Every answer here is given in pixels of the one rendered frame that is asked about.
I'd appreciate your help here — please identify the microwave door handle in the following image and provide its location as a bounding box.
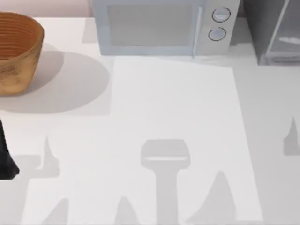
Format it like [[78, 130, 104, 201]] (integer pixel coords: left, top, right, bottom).
[[192, 6, 203, 60]]

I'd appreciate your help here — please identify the microwave oven door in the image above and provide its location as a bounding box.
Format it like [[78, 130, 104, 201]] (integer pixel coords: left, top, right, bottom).
[[91, 0, 202, 57]]

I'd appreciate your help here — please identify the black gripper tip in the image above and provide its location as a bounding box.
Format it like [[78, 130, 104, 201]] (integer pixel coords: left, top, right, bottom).
[[0, 120, 20, 180]]

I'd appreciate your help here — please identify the brown woven basket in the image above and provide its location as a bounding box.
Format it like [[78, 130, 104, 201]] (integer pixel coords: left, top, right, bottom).
[[0, 12, 45, 96]]

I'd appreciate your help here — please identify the pale microwave oven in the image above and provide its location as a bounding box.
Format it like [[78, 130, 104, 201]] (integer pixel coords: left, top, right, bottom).
[[90, 0, 241, 58]]

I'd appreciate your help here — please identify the round microwave knob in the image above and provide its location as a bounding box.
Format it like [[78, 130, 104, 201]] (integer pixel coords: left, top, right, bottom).
[[211, 7, 232, 23], [208, 26, 227, 42]]

